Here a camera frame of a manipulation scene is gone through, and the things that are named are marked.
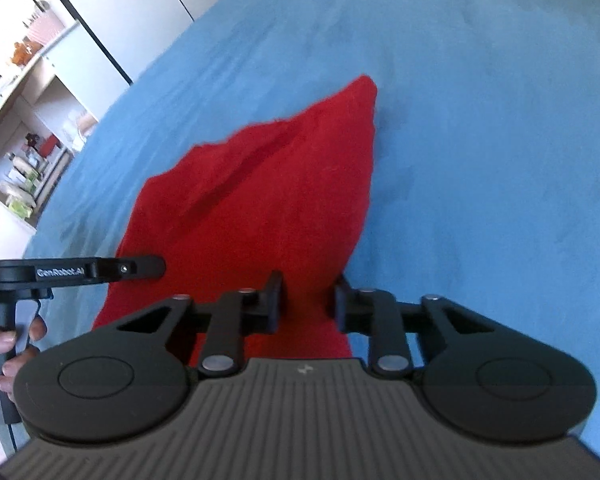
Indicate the pink basket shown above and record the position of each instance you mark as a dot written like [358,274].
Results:
[44,27]

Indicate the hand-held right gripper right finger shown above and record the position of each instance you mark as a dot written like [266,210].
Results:
[341,305]

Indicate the green packet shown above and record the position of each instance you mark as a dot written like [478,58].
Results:
[21,207]

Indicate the bed with blue sheet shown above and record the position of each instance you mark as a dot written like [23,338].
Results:
[480,135]

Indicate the red knit sweater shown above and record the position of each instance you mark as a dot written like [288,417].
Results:
[260,200]

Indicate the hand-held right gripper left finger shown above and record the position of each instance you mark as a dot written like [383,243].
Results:
[275,302]

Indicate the orange bear toy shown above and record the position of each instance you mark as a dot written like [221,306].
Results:
[26,52]

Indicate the white and grey wardrobe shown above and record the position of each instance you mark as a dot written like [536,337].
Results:
[145,5]

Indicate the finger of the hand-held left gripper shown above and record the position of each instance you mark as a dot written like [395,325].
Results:
[135,266]

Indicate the red box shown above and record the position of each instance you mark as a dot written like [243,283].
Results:
[49,146]

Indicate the white shelf unit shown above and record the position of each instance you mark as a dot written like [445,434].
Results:
[35,105]

